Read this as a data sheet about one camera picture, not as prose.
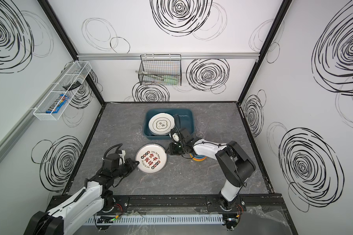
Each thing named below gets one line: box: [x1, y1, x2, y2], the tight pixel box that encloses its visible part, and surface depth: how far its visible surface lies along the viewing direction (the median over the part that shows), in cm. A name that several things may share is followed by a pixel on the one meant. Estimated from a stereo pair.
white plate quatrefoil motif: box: [148, 112, 176, 136], surface depth 107 cm
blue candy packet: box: [45, 94, 70, 114], surface depth 72 cm
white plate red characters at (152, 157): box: [135, 142, 168, 174], surface depth 91 cm
